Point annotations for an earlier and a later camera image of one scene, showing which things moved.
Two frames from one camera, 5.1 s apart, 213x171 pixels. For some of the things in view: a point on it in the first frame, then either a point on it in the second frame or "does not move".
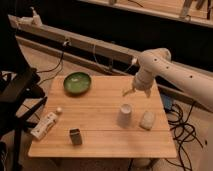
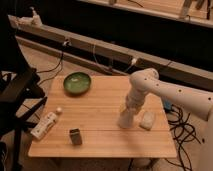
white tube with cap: (45, 124) does not move
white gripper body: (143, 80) → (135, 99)
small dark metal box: (76, 137) does not move
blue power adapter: (168, 103) does not move
